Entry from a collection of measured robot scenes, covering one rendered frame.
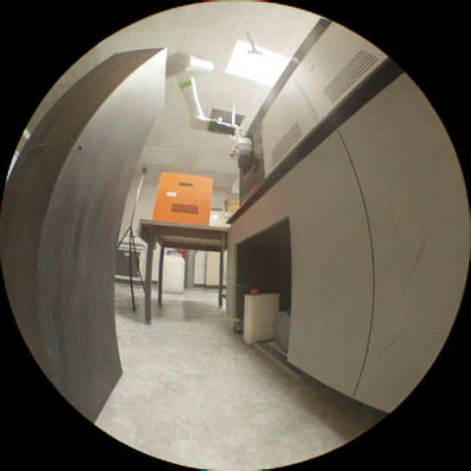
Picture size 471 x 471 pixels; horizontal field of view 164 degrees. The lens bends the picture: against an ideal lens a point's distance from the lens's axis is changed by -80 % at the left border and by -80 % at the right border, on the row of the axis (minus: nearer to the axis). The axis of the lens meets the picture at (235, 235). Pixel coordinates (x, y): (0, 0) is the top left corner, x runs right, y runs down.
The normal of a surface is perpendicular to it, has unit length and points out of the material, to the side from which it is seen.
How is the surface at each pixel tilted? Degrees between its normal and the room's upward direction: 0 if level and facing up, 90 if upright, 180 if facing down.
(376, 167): 90
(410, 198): 90
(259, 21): 180
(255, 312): 90
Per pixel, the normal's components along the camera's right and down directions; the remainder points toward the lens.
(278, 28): -0.02, 0.97
